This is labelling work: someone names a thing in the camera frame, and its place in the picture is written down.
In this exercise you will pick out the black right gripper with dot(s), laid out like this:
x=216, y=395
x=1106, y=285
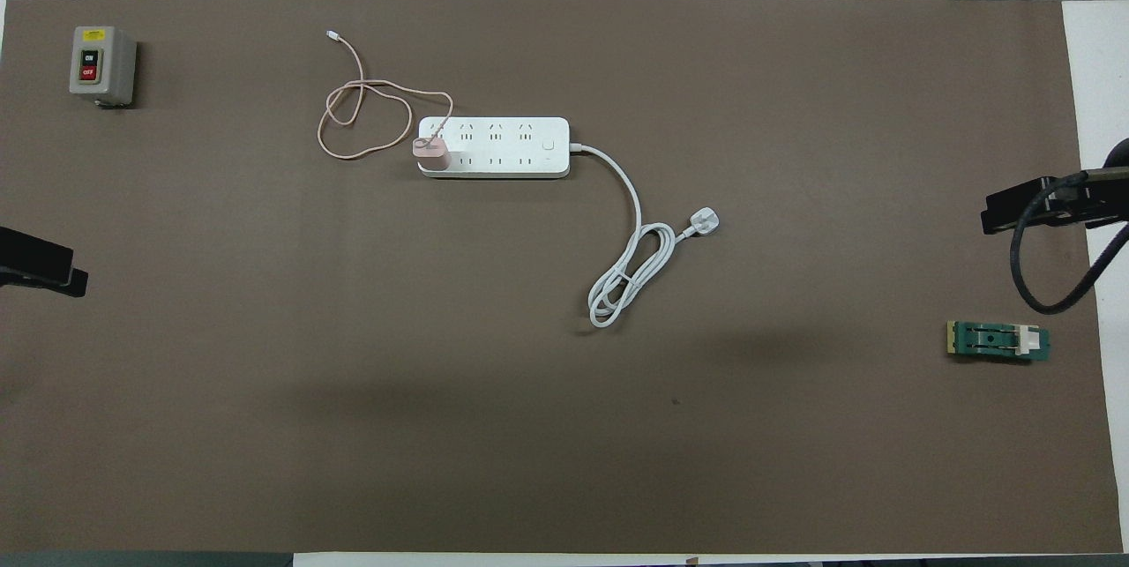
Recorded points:
x=1094, y=201

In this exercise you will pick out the pink charger adapter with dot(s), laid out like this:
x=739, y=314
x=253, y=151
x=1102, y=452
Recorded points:
x=432, y=157

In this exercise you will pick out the white power strip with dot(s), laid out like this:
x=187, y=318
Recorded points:
x=512, y=148

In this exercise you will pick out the green circuit board fixture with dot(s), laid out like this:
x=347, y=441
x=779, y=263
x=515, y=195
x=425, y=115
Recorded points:
x=988, y=342

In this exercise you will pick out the brown table mat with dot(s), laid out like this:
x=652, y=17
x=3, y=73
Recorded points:
x=529, y=417

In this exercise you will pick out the grey on-off switch box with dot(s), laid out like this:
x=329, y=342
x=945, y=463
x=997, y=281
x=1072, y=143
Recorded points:
x=115, y=64

